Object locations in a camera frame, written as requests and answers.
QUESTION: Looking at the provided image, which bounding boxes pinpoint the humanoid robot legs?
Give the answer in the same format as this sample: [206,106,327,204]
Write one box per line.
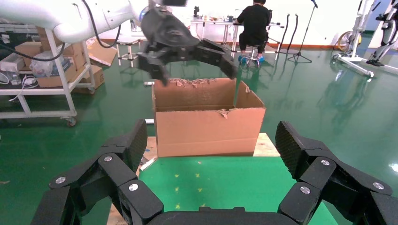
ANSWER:
[367,0,398,68]

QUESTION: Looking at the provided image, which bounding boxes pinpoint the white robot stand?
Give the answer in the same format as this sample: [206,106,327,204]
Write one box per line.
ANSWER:
[332,0,398,78]

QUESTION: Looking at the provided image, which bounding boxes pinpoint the stacked cardboard boxes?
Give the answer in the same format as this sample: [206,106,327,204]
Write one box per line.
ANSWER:
[37,26,87,88]

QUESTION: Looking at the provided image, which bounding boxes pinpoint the cardboard box with print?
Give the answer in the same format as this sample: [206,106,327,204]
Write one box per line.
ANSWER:
[73,65,106,95]

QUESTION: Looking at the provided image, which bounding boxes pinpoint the white desk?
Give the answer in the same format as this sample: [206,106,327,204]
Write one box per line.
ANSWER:
[190,17,285,61]

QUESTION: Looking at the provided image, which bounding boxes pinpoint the thin black camera cable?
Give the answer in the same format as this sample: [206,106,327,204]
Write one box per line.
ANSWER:
[82,0,122,49]

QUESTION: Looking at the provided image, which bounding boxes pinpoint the small cardboard storage box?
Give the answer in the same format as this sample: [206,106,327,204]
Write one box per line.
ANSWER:
[14,42,43,66]

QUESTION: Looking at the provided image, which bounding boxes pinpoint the flattened cardboard sheet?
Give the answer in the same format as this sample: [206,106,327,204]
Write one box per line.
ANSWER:
[87,38,118,68]

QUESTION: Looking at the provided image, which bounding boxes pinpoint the person in black clothes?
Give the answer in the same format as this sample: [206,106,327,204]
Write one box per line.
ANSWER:
[233,0,273,68]

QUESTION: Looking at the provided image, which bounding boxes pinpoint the white shelf cart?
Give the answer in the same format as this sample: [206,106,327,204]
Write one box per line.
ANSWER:
[0,24,95,128]

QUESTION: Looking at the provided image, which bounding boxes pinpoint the green table cloth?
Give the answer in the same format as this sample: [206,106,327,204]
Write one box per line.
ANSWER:
[107,156,339,225]

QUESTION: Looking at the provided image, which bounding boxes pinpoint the large open cardboard carton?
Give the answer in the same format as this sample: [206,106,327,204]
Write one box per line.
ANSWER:
[152,77,267,158]

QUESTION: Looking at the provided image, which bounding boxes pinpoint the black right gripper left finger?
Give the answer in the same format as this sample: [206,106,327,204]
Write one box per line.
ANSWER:
[30,119,164,225]

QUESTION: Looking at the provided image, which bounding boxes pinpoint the black post stand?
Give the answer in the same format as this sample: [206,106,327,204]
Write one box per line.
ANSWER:
[289,14,300,55]
[277,14,291,53]

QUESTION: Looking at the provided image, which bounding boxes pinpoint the clear plastic bag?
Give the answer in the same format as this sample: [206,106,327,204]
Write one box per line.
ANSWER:
[29,51,72,78]

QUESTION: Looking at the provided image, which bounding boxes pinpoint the white flat box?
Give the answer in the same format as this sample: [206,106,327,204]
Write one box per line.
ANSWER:
[0,52,25,73]

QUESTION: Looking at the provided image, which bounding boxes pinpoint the white cable bundle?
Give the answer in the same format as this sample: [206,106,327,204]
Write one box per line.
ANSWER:
[0,73,39,103]

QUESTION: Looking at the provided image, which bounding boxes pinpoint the black tripod stand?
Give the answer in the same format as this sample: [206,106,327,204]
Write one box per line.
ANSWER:
[287,0,319,64]

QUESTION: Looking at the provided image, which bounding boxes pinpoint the small white table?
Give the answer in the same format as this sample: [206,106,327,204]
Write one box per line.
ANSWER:
[116,36,142,68]

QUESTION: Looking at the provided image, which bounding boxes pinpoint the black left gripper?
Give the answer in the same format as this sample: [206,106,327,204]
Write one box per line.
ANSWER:
[138,7,238,87]

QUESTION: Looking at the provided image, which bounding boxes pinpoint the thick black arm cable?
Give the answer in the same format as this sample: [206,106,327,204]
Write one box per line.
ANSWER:
[0,42,66,62]

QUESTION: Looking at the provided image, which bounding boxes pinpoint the chrome stool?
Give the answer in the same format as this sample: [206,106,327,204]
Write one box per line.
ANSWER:
[239,45,265,68]

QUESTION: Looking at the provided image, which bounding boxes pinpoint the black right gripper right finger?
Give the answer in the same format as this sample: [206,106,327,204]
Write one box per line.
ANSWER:
[275,121,398,225]

